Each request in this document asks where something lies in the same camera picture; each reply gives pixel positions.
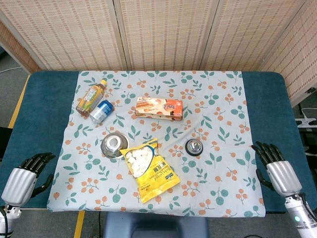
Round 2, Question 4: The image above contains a woven bamboo folding screen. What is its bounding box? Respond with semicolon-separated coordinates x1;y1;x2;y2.
0;0;317;108

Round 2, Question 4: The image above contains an orange biscuit box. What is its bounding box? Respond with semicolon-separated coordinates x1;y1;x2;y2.
135;96;184;121

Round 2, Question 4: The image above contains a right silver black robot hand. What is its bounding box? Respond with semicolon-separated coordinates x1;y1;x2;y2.
251;141;303;198

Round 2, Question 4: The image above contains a tea bottle with yellow cap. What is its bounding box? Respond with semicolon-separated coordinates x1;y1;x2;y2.
76;79;108;117

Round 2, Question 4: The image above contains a blue white drink can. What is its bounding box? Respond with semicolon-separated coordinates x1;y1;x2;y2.
89;100;114;124

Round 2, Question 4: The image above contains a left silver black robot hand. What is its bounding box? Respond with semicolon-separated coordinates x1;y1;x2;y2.
0;152;56;207

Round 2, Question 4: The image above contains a floral leaf print tablecloth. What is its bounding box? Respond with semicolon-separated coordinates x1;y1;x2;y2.
47;70;267;218

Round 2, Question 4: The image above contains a yellow marshmallow snack bag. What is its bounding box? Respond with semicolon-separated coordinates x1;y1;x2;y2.
119;138;181;204

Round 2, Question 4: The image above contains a blue table mat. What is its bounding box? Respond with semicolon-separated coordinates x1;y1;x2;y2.
0;71;298;215

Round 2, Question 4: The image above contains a stainless steel bowl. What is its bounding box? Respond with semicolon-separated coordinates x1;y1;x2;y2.
100;132;130;160

